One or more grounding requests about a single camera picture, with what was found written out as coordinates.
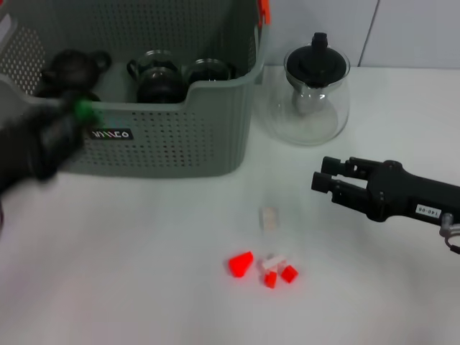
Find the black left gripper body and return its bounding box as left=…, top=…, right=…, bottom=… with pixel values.
left=0, top=103, right=65, bottom=197

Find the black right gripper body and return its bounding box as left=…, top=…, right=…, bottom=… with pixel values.
left=365, top=160, right=460, bottom=226

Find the green brick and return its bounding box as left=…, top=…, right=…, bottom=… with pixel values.
left=73, top=99, right=95, bottom=124

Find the white two-stud brick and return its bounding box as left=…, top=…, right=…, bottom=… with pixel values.
left=258, top=206, right=280, bottom=231

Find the large red sloped brick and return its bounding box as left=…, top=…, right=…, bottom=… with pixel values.
left=228, top=251, right=255, bottom=279

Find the grey-green perforated storage bin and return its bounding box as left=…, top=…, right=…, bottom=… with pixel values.
left=0, top=0, right=270, bottom=179

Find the dark clay teapot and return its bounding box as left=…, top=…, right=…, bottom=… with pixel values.
left=39, top=49, right=111, bottom=98

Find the clear glass teapot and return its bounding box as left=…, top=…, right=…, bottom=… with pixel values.
left=269, top=41, right=351, bottom=147

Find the steel teapot infuser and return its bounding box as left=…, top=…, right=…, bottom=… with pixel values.
left=290, top=84, right=326, bottom=116

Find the translucent white brick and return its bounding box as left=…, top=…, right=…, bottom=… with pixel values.
left=261, top=254, right=288, bottom=272

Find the black glass teapot lid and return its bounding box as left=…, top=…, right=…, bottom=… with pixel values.
left=285, top=32, right=348, bottom=89

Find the right gripper cable with connector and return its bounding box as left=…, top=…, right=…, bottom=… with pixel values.
left=439, top=212, right=460, bottom=254

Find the orange bin handle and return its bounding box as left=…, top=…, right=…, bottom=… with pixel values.
left=257, top=0, right=271, bottom=26

